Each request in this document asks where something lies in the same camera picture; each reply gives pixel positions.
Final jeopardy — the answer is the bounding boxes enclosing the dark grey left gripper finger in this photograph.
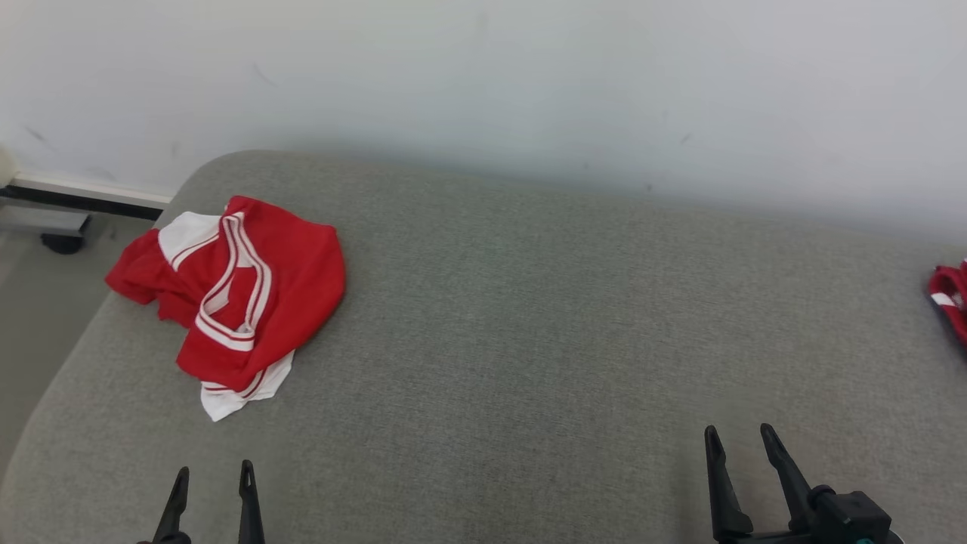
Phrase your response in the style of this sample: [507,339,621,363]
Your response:
[238,459,266,544]
[151,466,191,544]

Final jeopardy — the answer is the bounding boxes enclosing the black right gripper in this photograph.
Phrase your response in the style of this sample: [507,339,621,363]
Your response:
[704,423,904,544]

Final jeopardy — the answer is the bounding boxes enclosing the red and white striped jersey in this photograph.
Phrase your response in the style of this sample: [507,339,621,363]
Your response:
[104,195,348,422]

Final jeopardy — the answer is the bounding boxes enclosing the red shorts with white trim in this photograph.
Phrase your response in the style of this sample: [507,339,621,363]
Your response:
[928,259,967,348]

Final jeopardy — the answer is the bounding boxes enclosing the grey fabric sofa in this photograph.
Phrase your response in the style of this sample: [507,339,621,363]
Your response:
[0,149,967,544]

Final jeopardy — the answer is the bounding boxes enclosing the grey metal frame post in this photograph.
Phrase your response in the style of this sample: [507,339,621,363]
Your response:
[0,205,92,237]

